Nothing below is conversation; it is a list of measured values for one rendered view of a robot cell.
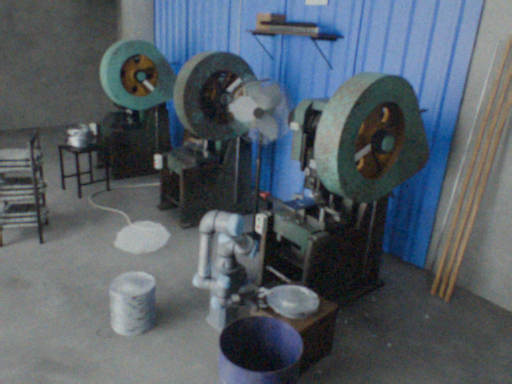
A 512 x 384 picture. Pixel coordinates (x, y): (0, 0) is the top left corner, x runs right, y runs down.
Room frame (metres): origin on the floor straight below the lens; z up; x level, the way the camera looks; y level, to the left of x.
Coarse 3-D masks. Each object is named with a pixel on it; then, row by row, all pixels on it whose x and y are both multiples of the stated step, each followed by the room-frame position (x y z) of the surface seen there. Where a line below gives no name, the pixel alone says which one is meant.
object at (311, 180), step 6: (312, 150) 2.99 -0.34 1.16; (312, 156) 2.99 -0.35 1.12; (312, 162) 2.98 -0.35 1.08; (306, 168) 3.02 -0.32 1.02; (312, 168) 2.98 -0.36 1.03; (306, 174) 3.00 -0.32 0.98; (312, 174) 2.97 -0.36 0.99; (306, 180) 2.97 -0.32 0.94; (312, 180) 2.93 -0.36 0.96; (318, 180) 2.92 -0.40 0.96; (312, 186) 2.92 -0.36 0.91; (318, 186) 2.92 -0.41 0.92; (324, 186) 2.96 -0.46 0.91
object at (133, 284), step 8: (136, 272) 2.60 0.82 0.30; (112, 280) 2.49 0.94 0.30; (120, 280) 2.50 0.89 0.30; (128, 280) 2.49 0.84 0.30; (136, 280) 2.50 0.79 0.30; (144, 280) 2.52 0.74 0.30; (152, 280) 2.52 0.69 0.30; (112, 288) 2.40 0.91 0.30; (120, 288) 2.40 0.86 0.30; (128, 288) 2.40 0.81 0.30; (136, 288) 2.41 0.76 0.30; (144, 288) 2.42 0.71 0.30; (152, 288) 2.43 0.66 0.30; (128, 296) 2.32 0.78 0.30
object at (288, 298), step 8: (280, 288) 2.39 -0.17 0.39; (288, 288) 2.40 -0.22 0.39; (296, 288) 2.41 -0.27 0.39; (272, 296) 2.29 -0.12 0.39; (280, 296) 2.30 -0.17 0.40; (288, 296) 2.30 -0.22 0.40; (296, 296) 2.30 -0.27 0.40; (304, 296) 2.32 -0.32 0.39; (272, 304) 2.21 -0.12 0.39; (280, 304) 2.21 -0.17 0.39; (288, 304) 2.22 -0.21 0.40; (296, 304) 2.22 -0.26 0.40; (304, 304) 2.23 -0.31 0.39; (312, 304) 2.24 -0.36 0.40; (288, 312) 2.14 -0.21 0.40; (296, 312) 2.14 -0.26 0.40; (304, 312) 2.15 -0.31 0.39
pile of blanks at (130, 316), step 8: (112, 296) 2.36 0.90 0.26; (120, 296) 2.33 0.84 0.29; (136, 296) 2.34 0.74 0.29; (144, 296) 2.37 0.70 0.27; (152, 296) 2.44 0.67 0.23; (112, 304) 2.37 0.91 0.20; (120, 304) 2.32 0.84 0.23; (128, 304) 2.33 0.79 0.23; (136, 304) 2.34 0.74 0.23; (144, 304) 2.36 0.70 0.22; (152, 304) 2.43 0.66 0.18; (112, 312) 2.37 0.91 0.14; (120, 312) 2.33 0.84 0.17; (128, 312) 2.32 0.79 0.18; (136, 312) 2.33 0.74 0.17; (144, 312) 2.36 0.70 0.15; (152, 312) 2.43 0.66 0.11; (112, 320) 2.37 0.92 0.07; (120, 320) 2.33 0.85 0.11; (128, 320) 2.32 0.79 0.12; (136, 320) 2.34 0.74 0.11; (144, 320) 2.37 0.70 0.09; (152, 320) 2.43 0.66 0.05; (120, 328) 2.33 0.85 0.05; (128, 328) 2.32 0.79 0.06; (136, 328) 2.33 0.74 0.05; (144, 328) 2.36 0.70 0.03
